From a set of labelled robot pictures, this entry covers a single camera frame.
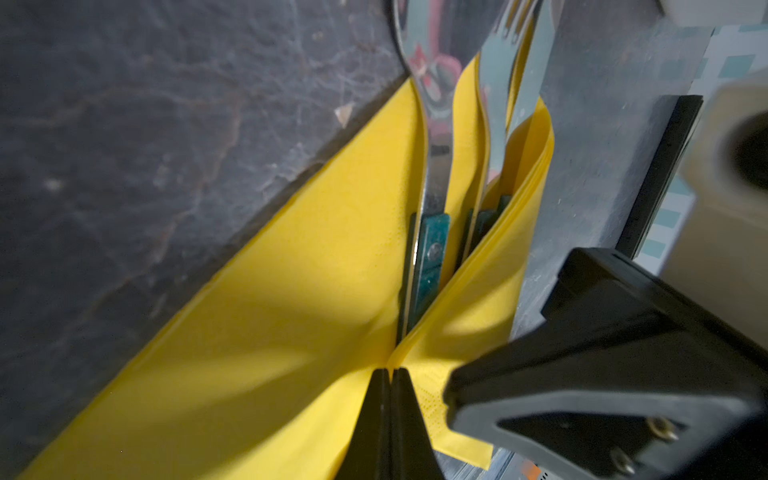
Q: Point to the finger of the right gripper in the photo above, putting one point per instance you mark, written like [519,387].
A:
[626,378]

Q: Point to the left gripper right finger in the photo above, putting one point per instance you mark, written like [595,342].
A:
[412,455]

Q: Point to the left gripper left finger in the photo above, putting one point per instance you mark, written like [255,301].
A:
[369,452]

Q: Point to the yellow paper napkin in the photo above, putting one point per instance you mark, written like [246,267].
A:
[262,374]

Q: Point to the fork with teal handle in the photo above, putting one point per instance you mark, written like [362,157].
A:
[495,71]

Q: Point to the spoon with teal handle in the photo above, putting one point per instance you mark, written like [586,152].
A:
[435,74]

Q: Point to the knife with teal handle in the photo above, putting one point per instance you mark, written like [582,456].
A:
[529,72]

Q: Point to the white plastic bin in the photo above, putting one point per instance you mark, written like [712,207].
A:
[713,13]

